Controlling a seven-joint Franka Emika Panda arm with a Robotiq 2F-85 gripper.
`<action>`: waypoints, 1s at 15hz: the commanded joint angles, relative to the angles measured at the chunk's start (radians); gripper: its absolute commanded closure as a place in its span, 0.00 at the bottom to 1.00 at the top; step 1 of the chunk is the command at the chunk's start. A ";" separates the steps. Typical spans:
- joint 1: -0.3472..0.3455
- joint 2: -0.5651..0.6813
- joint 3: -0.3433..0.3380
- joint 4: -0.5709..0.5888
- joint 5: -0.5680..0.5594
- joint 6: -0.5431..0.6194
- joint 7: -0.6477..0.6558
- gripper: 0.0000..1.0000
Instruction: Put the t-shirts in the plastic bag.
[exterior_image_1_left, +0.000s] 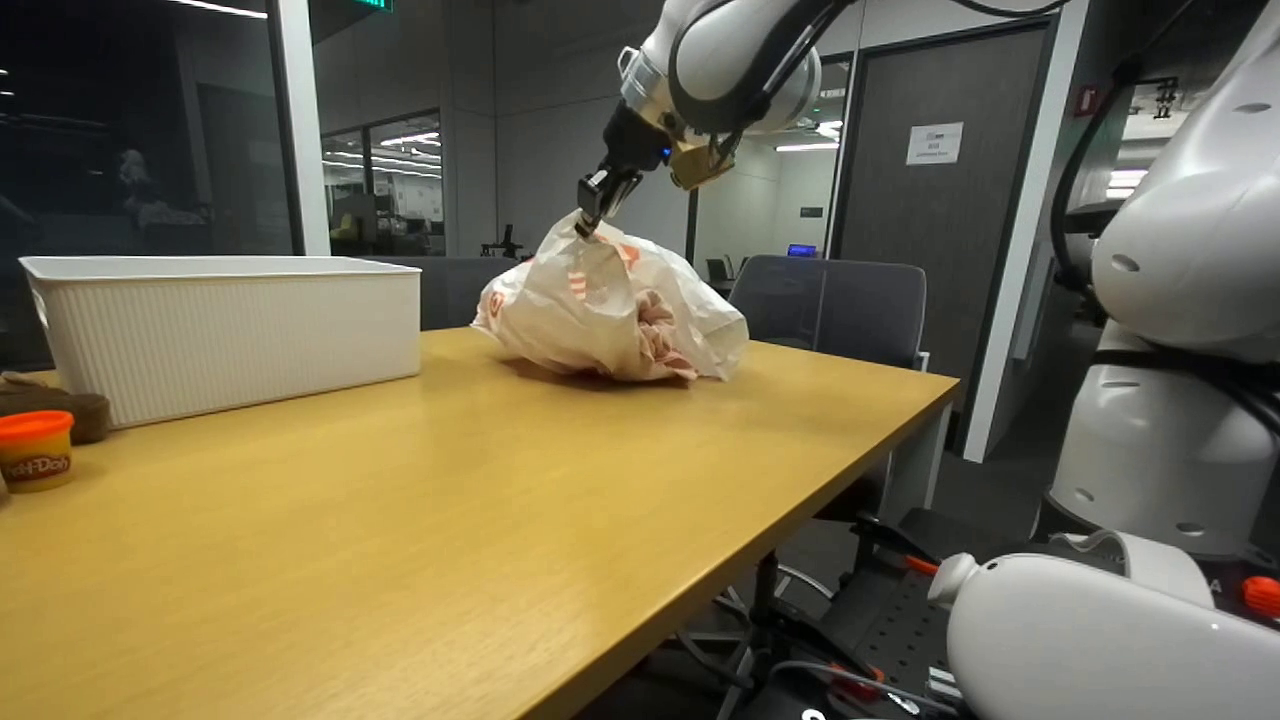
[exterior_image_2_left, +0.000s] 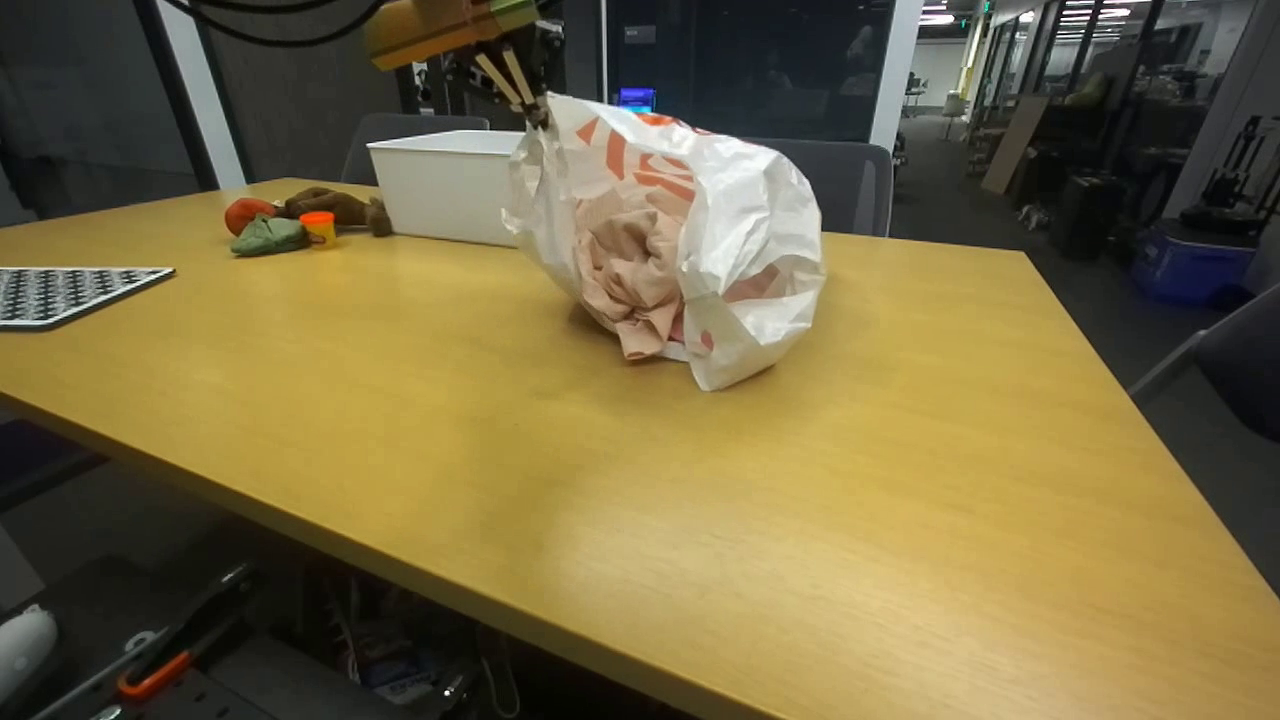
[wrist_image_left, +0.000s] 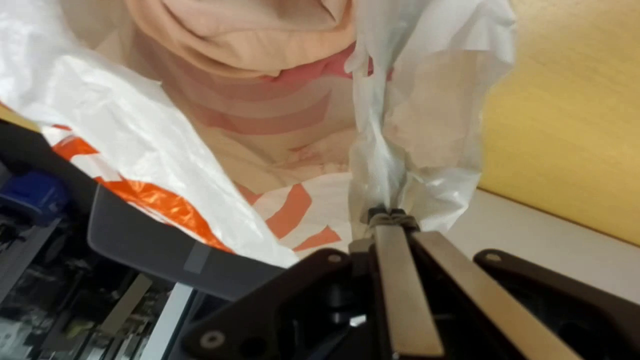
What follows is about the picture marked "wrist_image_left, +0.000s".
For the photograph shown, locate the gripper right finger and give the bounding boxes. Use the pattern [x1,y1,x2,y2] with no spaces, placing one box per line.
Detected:
[400,215,640,360]

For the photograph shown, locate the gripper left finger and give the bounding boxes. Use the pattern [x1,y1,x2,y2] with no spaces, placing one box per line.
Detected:
[178,209,445,360]

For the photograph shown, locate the pink t-shirt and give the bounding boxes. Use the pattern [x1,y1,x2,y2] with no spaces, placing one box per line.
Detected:
[271,43,396,86]

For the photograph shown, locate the peach t-shirt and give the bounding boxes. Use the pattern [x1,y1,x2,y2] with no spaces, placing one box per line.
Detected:
[57,0,357,202]

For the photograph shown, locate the white plastic bag orange print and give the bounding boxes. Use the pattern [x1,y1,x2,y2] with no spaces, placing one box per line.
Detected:
[0,0,517,268]

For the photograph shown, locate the dark grey chair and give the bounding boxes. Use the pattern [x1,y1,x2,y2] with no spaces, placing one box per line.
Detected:
[86,185,286,304]

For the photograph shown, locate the blue storage bin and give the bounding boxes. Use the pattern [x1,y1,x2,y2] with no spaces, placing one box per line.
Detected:
[0,169,71,219]

